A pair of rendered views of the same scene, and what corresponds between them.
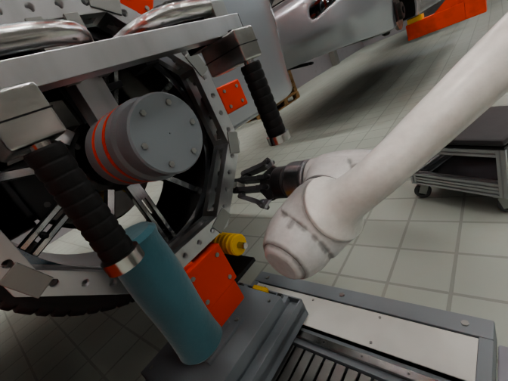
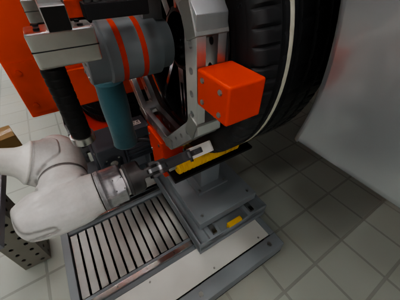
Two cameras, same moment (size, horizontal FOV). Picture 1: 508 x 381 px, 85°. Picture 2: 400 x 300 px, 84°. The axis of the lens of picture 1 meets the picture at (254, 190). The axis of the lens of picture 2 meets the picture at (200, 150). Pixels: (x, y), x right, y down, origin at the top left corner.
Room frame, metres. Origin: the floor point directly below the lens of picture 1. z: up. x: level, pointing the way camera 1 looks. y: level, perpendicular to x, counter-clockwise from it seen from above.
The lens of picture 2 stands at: (0.81, -0.38, 1.03)
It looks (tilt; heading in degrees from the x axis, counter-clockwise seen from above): 42 degrees down; 100
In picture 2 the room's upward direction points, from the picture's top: straight up
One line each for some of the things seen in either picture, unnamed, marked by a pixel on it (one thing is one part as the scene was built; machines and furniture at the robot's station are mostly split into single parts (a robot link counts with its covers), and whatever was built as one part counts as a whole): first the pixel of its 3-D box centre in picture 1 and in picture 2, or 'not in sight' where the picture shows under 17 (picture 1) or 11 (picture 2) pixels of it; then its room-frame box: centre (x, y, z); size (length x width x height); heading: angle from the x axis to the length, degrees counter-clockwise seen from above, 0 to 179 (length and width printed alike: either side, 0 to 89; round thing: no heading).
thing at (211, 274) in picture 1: (198, 281); (175, 146); (0.61, 0.22, 0.48); 0.16 x 0.12 x 0.17; 42
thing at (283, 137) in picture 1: (264, 101); (69, 105); (0.52, -0.08, 0.83); 0.04 x 0.04 x 0.16
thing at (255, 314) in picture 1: (198, 312); (204, 163); (0.71, 0.31, 0.32); 0.40 x 0.30 x 0.28; 132
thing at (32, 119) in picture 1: (15, 124); (44, 8); (0.31, 0.19, 0.93); 0.09 x 0.05 x 0.05; 42
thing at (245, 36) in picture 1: (230, 51); (64, 43); (0.54, -0.06, 0.93); 0.09 x 0.05 x 0.05; 42
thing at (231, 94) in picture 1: (224, 100); (228, 91); (0.80, -0.03, 0.85); 0.09 x 0.08 x 0.07; 132
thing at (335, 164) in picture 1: (347, 180); (59, 203); (0.47, -0.17, 0.64); 0.16 x 0.13 x 0.11; 42
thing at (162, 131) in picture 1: (140, 144); (125, 49); (0.53, 0.15, 0.85); 0.21 x 0.14 x 0.14; 42
